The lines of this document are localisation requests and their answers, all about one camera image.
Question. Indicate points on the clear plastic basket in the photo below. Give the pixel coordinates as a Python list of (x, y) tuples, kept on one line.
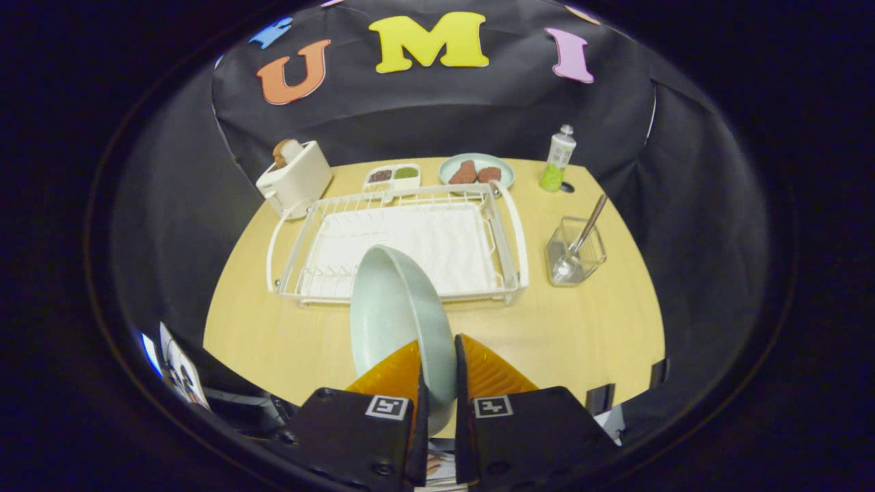
[(593, 254)]

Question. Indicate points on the pale green plate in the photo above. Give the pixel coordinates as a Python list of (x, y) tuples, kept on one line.
[(396, 307)]

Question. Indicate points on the black backdrop cloth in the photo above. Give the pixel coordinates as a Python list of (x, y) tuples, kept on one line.
[(437, 116)]

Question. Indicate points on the green and white bottle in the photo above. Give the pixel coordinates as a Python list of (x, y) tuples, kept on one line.
[(557, 160)]

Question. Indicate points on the white toaster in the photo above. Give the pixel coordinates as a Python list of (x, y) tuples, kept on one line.
[(301, 178)]

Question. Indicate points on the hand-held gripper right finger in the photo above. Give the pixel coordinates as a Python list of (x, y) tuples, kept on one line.
[(462, 383)]

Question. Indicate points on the printed paper sheet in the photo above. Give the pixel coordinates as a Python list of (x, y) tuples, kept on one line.
[(181, 369)]

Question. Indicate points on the brown bread slice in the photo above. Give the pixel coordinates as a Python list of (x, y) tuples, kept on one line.
[(287, 152)]

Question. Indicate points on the black table edge bracket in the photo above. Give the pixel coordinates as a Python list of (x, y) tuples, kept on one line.
[(657, 373), (600, 399)]

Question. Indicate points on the white divided condiment dish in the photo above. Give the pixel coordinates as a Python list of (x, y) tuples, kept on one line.
[(393, 185)]

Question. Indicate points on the brown meat piece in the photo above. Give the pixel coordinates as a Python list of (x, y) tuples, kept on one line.
[(489, 174), (463, 173)]

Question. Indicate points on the white drain mat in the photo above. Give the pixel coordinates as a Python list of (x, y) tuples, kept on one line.
[(437, 239)]

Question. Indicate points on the round pale food dish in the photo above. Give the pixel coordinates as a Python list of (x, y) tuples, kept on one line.
[(504, 166)]

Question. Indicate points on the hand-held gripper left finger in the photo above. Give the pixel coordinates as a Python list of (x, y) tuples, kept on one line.
[(355, 437)]

